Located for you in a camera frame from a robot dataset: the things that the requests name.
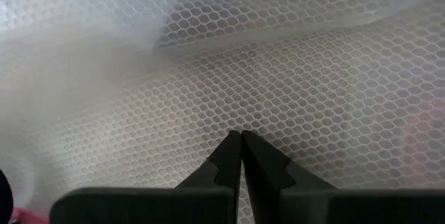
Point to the white mesh pouch pink zipper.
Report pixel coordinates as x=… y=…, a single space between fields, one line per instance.
x=278 y=78

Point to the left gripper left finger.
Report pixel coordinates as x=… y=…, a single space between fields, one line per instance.
x=139 y=206

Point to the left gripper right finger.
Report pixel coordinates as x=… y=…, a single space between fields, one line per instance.
x=347 y=206

